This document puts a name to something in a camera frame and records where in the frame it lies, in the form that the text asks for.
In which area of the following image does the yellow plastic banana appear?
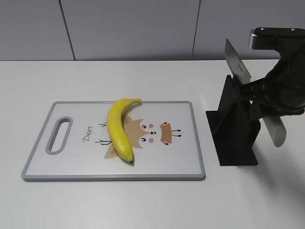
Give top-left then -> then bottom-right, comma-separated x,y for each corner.
107,98 -> 142,164

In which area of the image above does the black knife stand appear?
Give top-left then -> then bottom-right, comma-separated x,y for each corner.
206,75 -> 261,166

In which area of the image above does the grey rimmed deer cutting board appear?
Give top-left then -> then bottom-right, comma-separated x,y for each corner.
21,101 -> 205,181

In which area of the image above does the white handled kitchen knife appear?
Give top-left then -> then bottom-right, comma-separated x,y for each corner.
224,39 -> 286,147

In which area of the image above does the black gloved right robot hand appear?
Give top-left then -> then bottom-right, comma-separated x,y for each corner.
239,51 -> 305,120

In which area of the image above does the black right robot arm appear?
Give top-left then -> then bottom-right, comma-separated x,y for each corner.
249,27 -> 305,59

